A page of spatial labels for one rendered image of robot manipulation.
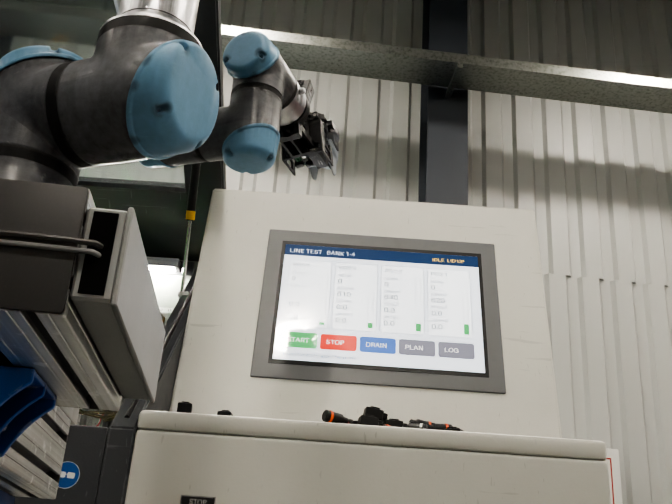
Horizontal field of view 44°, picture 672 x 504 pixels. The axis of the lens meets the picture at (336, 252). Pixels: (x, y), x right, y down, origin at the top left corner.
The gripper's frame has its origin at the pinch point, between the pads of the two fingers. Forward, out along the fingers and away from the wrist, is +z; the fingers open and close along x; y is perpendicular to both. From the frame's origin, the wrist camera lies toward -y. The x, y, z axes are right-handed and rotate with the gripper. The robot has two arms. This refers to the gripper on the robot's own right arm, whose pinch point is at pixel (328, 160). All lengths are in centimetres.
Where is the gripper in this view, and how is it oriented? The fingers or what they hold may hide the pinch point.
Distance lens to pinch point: 148.1
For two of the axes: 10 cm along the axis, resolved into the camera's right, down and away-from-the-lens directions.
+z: 3.3, 4.1, 8.5
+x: 9.4, -2.1, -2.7
